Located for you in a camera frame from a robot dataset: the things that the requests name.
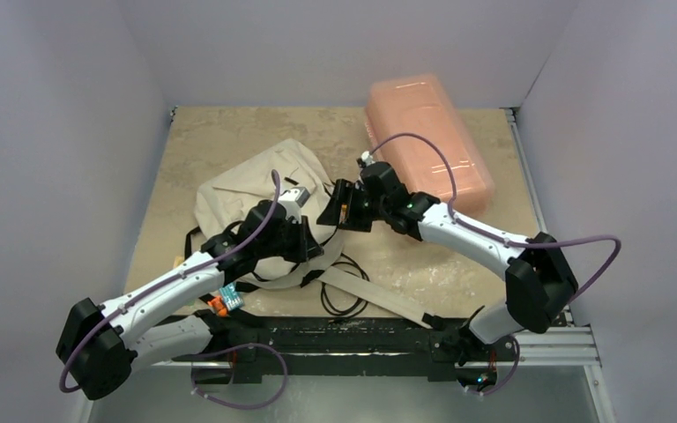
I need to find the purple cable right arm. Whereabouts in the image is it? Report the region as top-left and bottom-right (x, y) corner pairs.
(368, 132), (623, 398)

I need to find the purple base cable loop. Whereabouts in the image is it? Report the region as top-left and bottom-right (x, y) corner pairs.
(190, 343), (289, 410)

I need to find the orange small clip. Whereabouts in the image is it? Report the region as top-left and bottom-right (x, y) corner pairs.
(207, 296), (228, 317)

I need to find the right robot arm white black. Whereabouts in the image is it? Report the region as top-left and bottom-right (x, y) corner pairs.
(316, 162), (578, 359)

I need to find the yellow tape measure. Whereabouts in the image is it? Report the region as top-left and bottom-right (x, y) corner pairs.
(339, 203), (350, 224)

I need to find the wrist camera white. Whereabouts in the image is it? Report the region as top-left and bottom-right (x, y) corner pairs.
(278, 187), (310, 222)
(357, 151), (375, 168)

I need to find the black usb cable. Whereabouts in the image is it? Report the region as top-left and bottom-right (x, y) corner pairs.
(319, 254), (372, 319)

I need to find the orange translucent plastic box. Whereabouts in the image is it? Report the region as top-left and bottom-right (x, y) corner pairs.
(365, 74), (495, 217)

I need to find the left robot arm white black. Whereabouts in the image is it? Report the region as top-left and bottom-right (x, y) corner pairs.
(56, 189), (323, 400)

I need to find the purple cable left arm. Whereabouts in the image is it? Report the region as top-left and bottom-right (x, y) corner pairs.
(59, 169), (282, 394)

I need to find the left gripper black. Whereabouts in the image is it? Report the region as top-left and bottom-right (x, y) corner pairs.
(256, 213), (323, 263)

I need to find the black aluminium base frame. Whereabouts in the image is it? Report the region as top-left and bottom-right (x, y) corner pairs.
(84, 315), (602, 387)

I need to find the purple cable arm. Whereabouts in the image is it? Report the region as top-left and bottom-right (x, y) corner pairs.
(59, 169), (282, 394)
(368, 132), (623, 398)

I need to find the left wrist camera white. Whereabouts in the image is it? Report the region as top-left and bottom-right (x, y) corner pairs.
(278, 187), (310, 222)

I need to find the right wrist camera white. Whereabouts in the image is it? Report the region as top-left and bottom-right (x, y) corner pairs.
(357, 151), (375, 168)

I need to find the beige backpack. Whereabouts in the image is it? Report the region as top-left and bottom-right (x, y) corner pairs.
(194, 139), (443, 329)

